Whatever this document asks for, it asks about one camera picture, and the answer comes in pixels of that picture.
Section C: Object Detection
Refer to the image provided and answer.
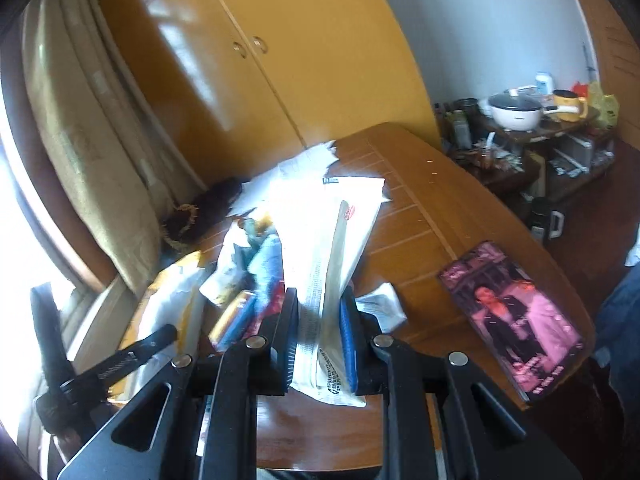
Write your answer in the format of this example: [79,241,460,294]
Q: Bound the colourful cloth pack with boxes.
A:
[208,289,256,352]

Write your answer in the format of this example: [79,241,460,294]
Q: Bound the pink photo book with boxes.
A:
[437,242,586,403]

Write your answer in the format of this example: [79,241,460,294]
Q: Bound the dark fringed cloth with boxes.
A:
[160,178,242,250]

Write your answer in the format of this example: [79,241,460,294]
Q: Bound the stack of white papers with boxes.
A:
[228,140,340,217]

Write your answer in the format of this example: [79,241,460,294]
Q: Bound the yellow mug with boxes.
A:
[553,89,589,122]

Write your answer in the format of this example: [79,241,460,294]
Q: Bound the white rice cooker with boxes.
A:
[488,93,544,131]

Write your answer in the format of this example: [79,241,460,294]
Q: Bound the white printed plastic bag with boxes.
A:
[266,177,386,408]

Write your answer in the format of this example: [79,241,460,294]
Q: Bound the dark wooden side shelf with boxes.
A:
[436,100,615,217]

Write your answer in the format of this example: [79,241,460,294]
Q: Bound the yellow wooden cabinet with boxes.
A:
[99,0,440,184]

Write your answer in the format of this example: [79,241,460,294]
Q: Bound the white box with yellow tape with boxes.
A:
[110,250,212,408]

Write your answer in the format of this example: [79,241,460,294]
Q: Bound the tan patterned curtain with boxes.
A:
[21,0,205,295]

